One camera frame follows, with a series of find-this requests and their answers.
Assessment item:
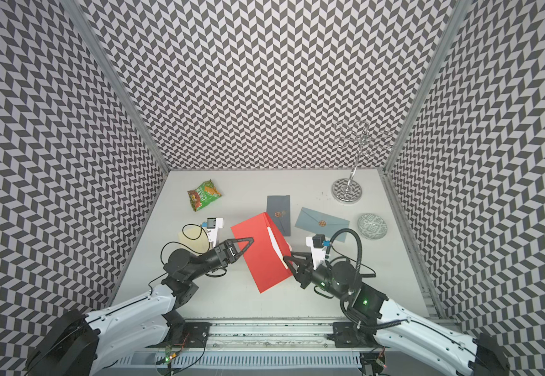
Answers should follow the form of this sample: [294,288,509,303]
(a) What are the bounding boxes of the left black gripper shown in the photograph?
[187,237,254,281]

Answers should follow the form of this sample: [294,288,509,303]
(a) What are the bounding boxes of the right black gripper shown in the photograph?
[283,252,350,302]

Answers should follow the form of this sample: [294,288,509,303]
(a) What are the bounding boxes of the red envelope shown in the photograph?
[231,212,292,293]

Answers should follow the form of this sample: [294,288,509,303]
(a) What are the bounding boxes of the cream yellow envelope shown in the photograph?
[178,227,210,254]

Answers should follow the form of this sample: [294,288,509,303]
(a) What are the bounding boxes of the light blue envelope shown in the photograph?
[295,208,350,240]

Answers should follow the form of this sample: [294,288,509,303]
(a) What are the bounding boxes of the dark grey envelope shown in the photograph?
[266,195,291,237]

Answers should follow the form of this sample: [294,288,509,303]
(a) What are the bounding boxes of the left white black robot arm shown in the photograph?
[26,238,254,375]

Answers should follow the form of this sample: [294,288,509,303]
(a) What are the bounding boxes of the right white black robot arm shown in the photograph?
[283,252,511,375]

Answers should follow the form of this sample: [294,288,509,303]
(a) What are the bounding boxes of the green snack bag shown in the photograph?
[187,180,222,212]

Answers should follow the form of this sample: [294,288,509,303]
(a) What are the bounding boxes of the green patterned ceramic dish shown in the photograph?
[357,213,388,240]

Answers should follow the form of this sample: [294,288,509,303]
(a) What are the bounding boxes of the chrome jewellery stand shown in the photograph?
[331,121,392,205]

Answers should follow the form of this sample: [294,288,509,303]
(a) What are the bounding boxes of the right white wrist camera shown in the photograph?
[305,234,330,270]

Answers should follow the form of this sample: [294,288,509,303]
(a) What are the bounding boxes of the aluminium front rail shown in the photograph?
[77,317,468,353]

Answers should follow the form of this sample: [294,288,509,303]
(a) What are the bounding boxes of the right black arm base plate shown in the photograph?
[327,322,379,349]

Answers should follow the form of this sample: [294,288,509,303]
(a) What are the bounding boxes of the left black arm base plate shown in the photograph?
[157,321,211,349]

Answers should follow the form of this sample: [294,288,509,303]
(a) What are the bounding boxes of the right circuit board with wires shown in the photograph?
[359,347,387,376]

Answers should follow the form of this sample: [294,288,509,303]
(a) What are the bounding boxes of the circuit board with wires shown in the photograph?
[359,347,387,376]
[154,345,208,376]

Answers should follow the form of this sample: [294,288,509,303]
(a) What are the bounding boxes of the left circuit board with wires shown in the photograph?
[154,345,208,376]

